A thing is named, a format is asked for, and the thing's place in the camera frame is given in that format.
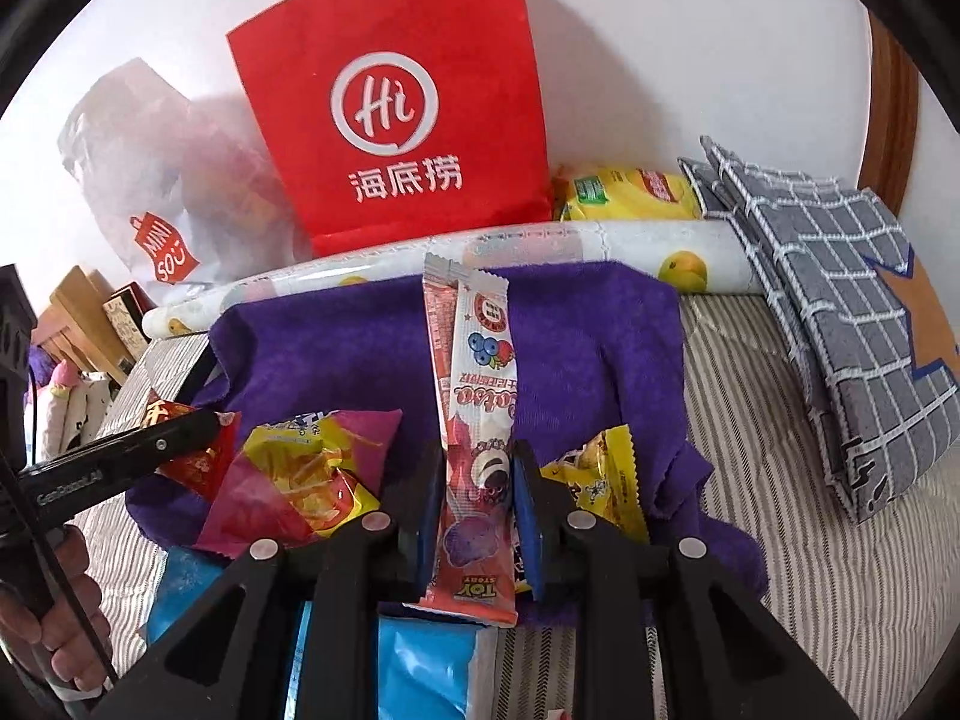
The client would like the purple towel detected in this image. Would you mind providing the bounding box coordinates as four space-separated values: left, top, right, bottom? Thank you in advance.
124 262 770 627

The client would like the blue tissue pack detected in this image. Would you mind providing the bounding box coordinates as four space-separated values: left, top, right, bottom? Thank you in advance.
146 547 500 720

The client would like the person's left hand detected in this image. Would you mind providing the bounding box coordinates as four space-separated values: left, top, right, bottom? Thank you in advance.
0 525 113 698

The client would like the pink yellow snack packet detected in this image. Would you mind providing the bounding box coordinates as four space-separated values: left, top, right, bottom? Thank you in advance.
196 409 404 560

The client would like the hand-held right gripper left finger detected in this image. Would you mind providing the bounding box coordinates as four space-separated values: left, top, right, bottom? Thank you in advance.
90 441 447 720

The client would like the grey checked cloth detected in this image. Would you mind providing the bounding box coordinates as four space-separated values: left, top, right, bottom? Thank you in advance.
679 136 960 522

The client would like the long pink stick packet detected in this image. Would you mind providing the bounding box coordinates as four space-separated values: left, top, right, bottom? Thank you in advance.
416 251 520 627

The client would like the patterned gift box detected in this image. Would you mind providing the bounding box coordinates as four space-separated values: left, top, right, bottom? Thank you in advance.
103 281 162 357

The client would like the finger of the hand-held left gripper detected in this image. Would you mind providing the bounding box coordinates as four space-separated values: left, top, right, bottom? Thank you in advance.
112 409 227 485

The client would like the floral pillow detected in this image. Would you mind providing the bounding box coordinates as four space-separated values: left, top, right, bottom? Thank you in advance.
30 356 113 451

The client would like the white plastic shopping bag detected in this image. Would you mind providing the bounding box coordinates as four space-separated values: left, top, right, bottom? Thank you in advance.
56 58 316 293

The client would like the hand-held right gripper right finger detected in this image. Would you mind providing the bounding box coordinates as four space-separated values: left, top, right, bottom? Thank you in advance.
511 439 856 720

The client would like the wooden headboard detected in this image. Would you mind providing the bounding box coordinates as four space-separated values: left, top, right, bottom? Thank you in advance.
49 266 136 383

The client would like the brown wooden door frame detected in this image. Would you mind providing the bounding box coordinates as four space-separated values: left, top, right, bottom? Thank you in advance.
857 7 931 211

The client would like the red snack packet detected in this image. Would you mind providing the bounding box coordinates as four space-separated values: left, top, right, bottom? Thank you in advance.
142 388 242 500

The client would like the red paper bag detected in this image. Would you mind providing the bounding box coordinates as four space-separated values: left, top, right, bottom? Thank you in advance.
226 0 554 257

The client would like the yellow chips bag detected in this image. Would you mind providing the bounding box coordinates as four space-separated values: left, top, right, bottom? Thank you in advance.
553 165 706 224

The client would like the fruit-print paper roll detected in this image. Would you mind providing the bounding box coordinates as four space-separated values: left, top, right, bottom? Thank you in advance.
142 219 762 338

